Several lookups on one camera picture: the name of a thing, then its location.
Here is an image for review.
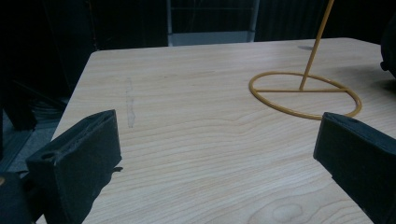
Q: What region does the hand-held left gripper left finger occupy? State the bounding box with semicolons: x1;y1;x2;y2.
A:
25;109;122;224

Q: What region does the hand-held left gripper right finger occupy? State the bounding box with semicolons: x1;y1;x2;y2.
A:
313;111;396;224

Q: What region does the yellow metal wire stand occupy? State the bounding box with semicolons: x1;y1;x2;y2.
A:
248;0;363;121

